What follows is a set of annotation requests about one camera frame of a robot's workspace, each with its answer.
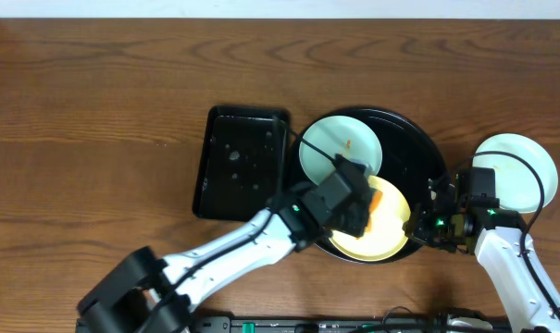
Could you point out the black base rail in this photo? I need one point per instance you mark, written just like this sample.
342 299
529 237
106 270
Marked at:
396 316

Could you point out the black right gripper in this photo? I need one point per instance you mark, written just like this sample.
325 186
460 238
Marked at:
416 228

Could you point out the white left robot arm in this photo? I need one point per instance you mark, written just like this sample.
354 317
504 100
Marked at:
144 293

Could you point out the yellow plate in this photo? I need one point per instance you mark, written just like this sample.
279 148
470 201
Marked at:
387 237

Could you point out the rectangular black tray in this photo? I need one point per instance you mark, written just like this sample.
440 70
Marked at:
238 169

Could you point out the orange green sponge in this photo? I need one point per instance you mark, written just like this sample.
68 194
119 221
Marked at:
372 209

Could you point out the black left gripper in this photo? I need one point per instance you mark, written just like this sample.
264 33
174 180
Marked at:
358 215

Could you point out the round black tray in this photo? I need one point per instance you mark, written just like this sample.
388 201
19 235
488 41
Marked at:
411 159

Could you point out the light green plate with stain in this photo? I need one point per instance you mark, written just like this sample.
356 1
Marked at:
338 135

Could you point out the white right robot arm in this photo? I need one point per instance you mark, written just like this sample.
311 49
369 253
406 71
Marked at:
529 297

